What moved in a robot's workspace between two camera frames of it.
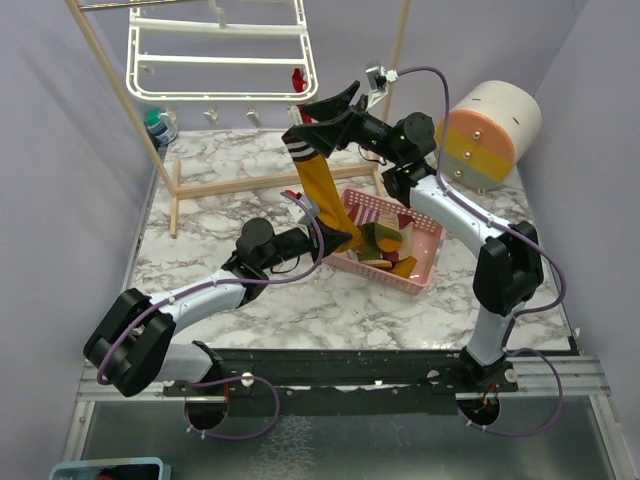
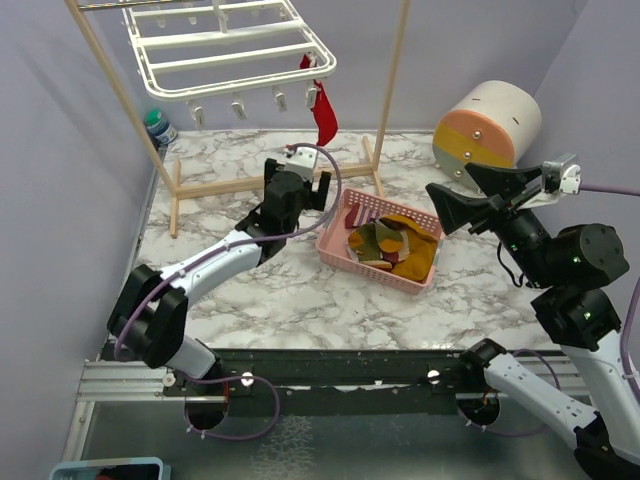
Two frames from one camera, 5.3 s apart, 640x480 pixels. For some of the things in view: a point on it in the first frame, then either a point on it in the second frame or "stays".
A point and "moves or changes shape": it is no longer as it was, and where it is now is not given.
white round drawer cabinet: (492, 127) stays
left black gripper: (331, 239) -> (315, 200)
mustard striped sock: (317, 174) -> (418, 262)
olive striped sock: (375, 238) stays
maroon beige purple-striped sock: (402, 223) stays
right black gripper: (328, 134) -> (494, 181)
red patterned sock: (298, 79) moves or changes shape
